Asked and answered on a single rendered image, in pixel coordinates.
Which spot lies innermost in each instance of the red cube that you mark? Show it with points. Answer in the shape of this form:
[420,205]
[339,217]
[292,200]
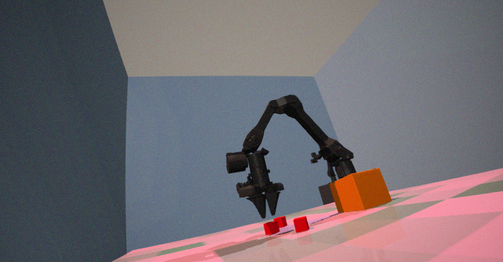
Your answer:
[301,224]
[281,221]
[271,227]

